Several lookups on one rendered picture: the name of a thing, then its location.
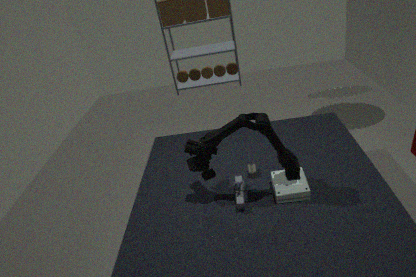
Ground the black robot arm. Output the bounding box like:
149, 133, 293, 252
184, 113, 301, 181

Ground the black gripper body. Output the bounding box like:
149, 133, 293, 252
196, 153, 216, 181

